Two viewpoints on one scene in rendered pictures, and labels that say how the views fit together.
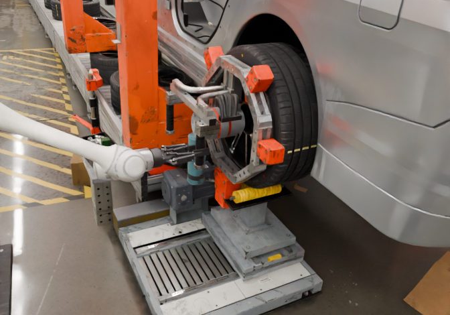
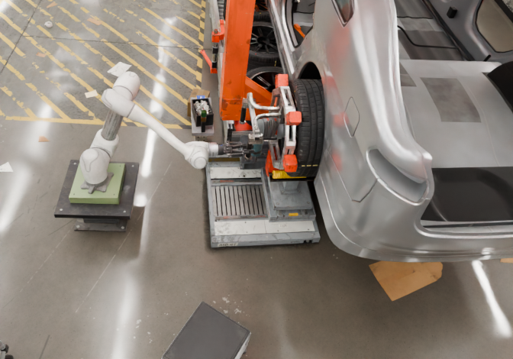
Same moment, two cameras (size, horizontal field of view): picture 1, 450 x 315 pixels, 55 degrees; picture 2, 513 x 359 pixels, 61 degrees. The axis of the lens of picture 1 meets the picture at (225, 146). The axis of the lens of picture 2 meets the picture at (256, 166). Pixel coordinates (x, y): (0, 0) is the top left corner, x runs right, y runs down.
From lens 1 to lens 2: 1.34 m
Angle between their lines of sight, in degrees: 23
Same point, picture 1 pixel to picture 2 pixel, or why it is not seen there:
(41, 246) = (157, 160)
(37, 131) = (155, 127)
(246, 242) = (278, 200)
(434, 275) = not seen: hidden behind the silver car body
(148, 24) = (243, 46)
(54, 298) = (158, 197)
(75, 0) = not seen: outside the picture
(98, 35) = not seen: outside the picture
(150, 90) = (239, 85)
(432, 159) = (349, 214)
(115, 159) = (191, 156)
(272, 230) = (299, 195)
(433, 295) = (392, 269)
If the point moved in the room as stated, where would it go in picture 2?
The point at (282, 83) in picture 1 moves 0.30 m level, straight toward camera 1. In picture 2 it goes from (308, 124) to (286, 154)
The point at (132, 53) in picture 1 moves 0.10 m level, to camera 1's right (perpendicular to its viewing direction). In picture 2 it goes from (229, 63) to (243, 67)
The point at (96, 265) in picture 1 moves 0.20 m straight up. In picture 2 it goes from (186, 182) to (186, 166)
